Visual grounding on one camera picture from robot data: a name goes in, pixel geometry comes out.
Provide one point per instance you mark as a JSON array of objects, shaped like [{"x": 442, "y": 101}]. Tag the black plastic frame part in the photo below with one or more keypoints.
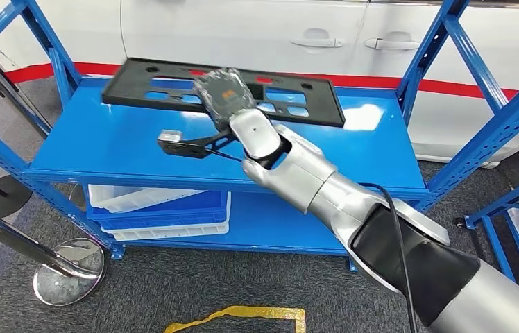
[{"x": 135, "y": 80}]

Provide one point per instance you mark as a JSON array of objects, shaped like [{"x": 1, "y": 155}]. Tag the black-topped stanchion post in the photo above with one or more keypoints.
[{"x": 16, "y": 101}]

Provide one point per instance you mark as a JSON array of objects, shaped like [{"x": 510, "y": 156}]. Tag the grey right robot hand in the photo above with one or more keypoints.
[{"x": 225, "y": 96}]

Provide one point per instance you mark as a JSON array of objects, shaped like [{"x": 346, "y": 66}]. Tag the chrome stanchion post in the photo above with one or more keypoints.
[{"x": 68, "y": 271}]

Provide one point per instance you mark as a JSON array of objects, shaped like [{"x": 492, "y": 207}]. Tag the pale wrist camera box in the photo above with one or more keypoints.
[{"x": 170, "y": 136}]

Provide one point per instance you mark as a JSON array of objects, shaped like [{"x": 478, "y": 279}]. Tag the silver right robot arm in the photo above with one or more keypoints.
[{"x": 314, "y": 179}]

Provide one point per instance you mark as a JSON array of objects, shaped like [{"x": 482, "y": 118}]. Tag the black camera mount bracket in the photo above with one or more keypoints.
[{"x": 186, "y": 148}]

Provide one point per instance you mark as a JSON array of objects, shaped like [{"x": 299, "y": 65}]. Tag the torn yellow floor tape square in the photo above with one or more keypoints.
[{"x": 259, "y": 313}]

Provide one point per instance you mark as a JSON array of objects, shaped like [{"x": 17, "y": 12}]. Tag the white car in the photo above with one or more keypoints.
[{"x": 241, "y": 27}]

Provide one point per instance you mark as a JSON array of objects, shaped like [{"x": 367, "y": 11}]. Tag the blue metal shelf rack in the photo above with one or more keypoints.
[
  {"x": 126, "y": 147},
  {"x": 494, "y": 239}
]

